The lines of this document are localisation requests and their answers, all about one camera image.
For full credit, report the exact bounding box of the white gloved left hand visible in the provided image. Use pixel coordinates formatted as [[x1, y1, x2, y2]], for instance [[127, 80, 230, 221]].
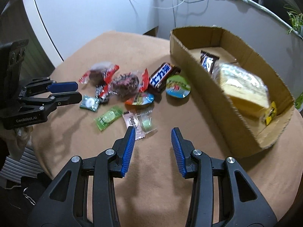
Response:
[[1, 124, 33, 161]]

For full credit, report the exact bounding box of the small dark red candy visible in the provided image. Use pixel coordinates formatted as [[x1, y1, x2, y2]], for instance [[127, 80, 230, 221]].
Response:
[[95, 85, 109, 103]]

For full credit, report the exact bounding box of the green snack bag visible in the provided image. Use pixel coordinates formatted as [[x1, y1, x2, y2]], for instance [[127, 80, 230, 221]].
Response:
[[294, 93, 303, 112]]

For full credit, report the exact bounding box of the small Snickers bar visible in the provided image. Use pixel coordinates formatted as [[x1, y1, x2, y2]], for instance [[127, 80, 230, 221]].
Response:
[[200, 50, 220, 74]]

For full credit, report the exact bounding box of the green jelly cup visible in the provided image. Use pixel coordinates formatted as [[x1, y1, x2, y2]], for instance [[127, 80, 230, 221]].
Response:
[[165, 74, 191, 99]]

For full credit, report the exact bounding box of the wrapped sandwich bread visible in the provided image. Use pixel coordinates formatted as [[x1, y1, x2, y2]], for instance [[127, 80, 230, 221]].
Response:
[[212, 63, 271, 119]]

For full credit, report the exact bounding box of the large Snickers bar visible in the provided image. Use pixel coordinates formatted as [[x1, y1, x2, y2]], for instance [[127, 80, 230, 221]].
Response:
[[148, 62, 181, 93]]

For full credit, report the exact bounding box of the brown cardboard box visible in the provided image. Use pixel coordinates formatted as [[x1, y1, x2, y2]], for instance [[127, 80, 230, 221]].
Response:
[[170, 26, 294, 158]]

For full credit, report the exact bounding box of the small yellow packet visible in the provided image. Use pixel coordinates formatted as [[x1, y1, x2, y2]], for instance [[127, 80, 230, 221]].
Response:
[[264, 101, 277, 126]]

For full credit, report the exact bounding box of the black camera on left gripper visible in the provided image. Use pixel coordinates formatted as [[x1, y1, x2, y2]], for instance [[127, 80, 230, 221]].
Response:
[[1, 40, 29, 109]]

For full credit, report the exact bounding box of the orange jelly cup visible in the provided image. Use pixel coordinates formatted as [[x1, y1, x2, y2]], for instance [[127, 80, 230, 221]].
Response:
[[125, 92, 155, 106]]

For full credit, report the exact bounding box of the red wrapped dark snack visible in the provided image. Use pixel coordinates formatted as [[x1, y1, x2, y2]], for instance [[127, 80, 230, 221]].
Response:
[[107, 68, 149, 99]]

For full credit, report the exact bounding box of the white cable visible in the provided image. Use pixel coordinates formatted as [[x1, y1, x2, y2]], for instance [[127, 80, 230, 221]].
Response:
[[122, 0, 189, 28]]

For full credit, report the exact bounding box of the pink candy sachet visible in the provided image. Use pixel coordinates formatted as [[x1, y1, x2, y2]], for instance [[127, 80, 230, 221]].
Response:
[[122, 111, 145, 140]]

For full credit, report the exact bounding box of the red date snack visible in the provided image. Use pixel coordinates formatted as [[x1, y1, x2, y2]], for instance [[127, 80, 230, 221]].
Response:
[[79, 61, 120, 86]]

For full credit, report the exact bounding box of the potted spider plant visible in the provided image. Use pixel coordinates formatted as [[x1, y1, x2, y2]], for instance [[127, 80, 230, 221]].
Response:
[[284, 5, 302, 35]]

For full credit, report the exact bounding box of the teal mint candy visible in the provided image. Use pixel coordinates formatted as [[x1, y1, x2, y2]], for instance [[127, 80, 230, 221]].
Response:
[[80, 95, 100, 112]]

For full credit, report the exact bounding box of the clear wrapped green candy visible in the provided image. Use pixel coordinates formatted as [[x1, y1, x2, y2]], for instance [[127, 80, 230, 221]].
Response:
[[137, 108, 156, 134]]

